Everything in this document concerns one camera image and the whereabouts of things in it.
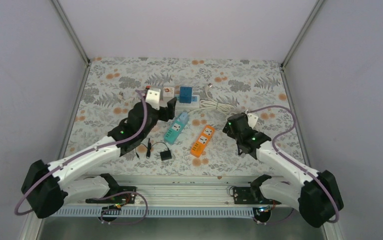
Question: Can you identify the white cube socket adapter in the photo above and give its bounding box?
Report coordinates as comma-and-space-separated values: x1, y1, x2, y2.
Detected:
162, 86, 175, 99

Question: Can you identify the blue cube socket adapter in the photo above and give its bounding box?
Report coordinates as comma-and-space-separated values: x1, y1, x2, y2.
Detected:
179, 86, 193, 104

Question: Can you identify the teal power strip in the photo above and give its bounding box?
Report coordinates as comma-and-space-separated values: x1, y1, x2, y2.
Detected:
163, 116, 187, 145

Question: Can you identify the orange power strip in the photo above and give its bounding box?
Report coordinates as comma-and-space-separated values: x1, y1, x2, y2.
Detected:
190, 125, 215, 158

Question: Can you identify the light blue small adapter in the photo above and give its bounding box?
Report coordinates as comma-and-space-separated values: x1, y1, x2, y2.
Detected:
177, 112, 190, 125

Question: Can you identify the white multicolour power strip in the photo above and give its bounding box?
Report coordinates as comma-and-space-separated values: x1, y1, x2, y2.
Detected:
175, 94, 201, 111

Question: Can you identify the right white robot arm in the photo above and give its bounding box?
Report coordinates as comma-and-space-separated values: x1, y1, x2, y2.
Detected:
222, 113, 344, 228

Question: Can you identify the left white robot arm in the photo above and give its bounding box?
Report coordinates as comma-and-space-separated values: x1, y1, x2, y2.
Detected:
14, 94, 177, 219

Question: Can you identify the floral patterned table mat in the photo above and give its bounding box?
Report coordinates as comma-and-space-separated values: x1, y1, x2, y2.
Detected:
64, 57, 304, 176

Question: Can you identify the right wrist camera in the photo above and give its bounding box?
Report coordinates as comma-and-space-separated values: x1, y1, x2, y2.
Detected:
246, 112, 259, 129

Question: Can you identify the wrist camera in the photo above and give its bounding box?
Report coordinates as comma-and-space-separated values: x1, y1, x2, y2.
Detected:
246, 112, 259, 129
145, 87, 161, 110

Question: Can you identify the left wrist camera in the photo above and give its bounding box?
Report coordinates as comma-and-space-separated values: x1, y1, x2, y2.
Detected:
145, 87, 161, 110

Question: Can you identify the white coiled power cord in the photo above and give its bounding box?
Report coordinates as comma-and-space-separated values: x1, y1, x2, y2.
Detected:
186, 82, 245, 115

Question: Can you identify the black power adapter with cable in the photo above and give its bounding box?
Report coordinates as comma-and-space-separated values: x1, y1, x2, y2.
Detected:
135, 138, 173, 162

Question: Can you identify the aluminium front rail base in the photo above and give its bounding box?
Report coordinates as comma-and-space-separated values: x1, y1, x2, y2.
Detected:
19, 175, 345, 240

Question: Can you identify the aluminium corner frame post right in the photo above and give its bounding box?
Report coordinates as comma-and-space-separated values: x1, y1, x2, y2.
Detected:
281, 0, 325, 71

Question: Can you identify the aluminium corner frame post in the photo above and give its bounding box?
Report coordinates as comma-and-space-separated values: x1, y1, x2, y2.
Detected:
50, 0, 90, 66
281, 0, 325, 71

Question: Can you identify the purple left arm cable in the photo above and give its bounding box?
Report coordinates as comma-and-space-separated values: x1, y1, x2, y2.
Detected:
14, 89, 149, 217

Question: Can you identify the aluminium corner frame post left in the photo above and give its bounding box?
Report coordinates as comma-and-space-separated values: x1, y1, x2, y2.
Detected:
50, 0, 90, 66

